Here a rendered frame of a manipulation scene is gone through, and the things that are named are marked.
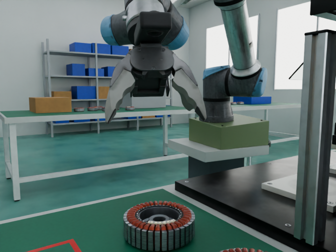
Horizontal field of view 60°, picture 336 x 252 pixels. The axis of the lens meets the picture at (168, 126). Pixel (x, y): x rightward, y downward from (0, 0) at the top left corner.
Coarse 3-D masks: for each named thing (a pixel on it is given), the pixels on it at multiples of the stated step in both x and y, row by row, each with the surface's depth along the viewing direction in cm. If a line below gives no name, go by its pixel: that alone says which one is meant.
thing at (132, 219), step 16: (144, 208) 48; (160, 208) 49; (176, 208) 48; (128, 224) 43; (144, 224) 42; (160, 224) 42; (176, 224) 42; (192, 224) 44; (128, 240) 43; (144, 240) 41; (160, 240) 41; (176, 240) 41
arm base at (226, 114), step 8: (208, 104) 123; (216, 104) 121; (224, 104) 122; (208, 112) 122; (216, 112) 121; (224, 112) 121; (232, 112) 128; (200, 120) 126; (208, 120) 122; (216, 120) 121; (224, 120) 121
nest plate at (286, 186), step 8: (288, 176) 66; (296, 176) 66; (264, 184) 61; (272, 184) 61; (280, 184) 61; (288, 184) 61; (328, 184) 61; (280, 192) 58; (288, 192) 57; (328, 192) 56; (328, 200) 52; (328, 208) 50
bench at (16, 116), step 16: (0, 112) 298; (16, 112) 295; (32, 112) 295; (64, 112) 295; (80, 112) 295; (96, 112) 295; (128, 112) 305; (144, 112) 315; (160, 112) 327; (176, 112) 339; (192, 112) 352; (16, 144) 253; (16, 160) 254; (144, 160) 326; (160, 160) 338; (16, 176) 255; (32, 176) 263; (48, 176) 271; (16, 192) 257
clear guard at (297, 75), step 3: (300, 66) 73; (297, 69) 74; (300, 69) 74; (294, 72) 75; (297, 72) 75; (300, 72) 76; (291, 75) 76; (294, 75) 76; (297, 75) 76; (300, 75) 77; (288, 78) 76; (291, 78) 76; (294, 78) 77; (297, 78) 78; (300, 78) 78
